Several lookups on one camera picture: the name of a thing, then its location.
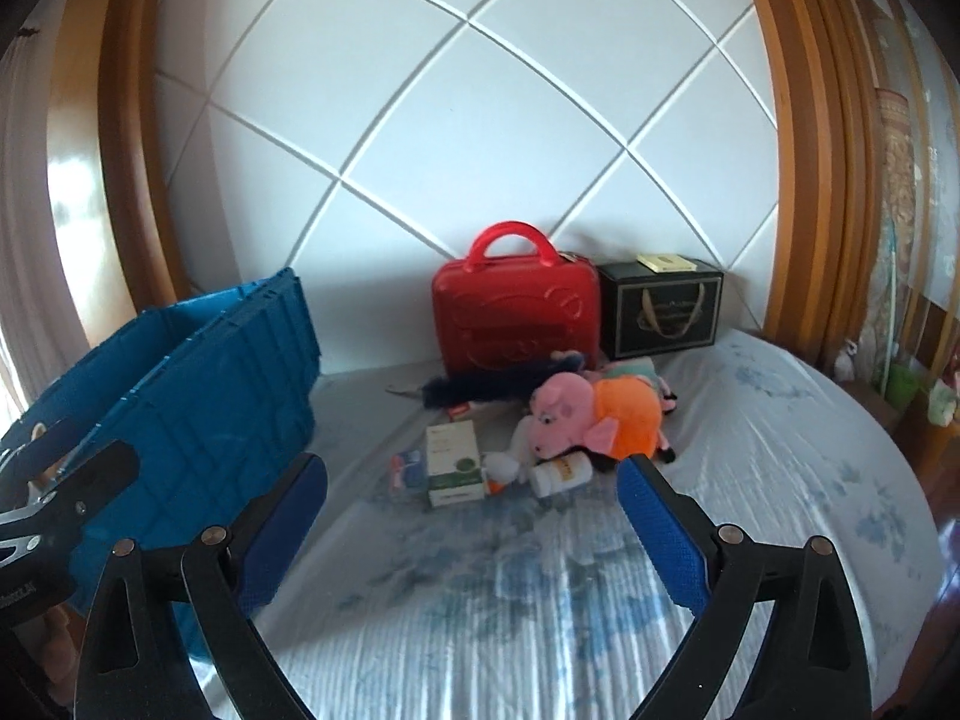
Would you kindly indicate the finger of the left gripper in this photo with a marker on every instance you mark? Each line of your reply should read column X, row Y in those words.
column 81, row 494

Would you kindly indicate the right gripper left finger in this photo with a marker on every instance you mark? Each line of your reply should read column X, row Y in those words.
column 228, row 572

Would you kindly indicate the black fluffy duster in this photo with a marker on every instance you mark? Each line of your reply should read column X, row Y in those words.
column 515, row 383

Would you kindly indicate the black gift box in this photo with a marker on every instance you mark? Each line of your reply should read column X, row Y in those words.
column 646, row 313

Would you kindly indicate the pig plush orange dress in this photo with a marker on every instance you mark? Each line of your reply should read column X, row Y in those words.
column 613, row 416

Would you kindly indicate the pig plush green shirt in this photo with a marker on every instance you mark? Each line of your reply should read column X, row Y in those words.
column 638, row 368

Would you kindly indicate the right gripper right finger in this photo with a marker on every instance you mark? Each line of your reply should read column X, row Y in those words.
column 707, row 569

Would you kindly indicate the blue plastic storage crate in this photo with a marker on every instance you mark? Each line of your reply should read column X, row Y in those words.
column 213, row 396

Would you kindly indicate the white plush duck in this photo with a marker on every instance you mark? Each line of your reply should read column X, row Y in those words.
column 513, row 465

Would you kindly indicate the red toy suitcase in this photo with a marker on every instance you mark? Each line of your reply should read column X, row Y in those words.
column 514, row 298

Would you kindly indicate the small blue red packet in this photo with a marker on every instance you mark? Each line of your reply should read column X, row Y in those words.
column 408, row 473

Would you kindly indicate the white green carton box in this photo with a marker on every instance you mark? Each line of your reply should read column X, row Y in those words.
column 454, row 464

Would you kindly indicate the white pill bottle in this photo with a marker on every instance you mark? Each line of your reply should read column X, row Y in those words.
column 560, row 475

